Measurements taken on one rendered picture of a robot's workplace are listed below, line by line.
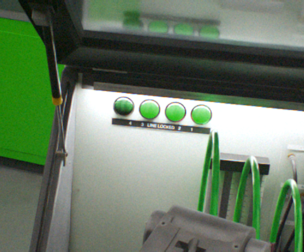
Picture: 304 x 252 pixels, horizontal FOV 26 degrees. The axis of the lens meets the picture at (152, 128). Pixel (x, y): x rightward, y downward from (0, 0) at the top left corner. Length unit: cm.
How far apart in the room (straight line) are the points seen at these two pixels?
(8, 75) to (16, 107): 20
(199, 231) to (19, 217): 325
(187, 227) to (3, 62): 355
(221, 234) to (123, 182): 105
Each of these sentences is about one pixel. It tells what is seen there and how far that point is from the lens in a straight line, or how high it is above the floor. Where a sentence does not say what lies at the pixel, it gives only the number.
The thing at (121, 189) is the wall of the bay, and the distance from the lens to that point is 163.
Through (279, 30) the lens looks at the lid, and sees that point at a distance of 120.
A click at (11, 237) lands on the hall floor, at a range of 364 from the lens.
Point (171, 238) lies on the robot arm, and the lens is 58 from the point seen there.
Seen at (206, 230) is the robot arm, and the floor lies 162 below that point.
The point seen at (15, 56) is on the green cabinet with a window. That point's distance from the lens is 405.
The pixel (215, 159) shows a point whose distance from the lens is 123.
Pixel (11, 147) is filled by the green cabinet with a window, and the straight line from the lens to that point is 427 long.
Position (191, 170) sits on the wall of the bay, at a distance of 160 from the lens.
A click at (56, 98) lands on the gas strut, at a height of 147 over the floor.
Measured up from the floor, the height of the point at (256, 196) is 136.
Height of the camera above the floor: 192
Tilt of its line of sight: 22 degrees down
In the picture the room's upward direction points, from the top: 6 degrees clockwise
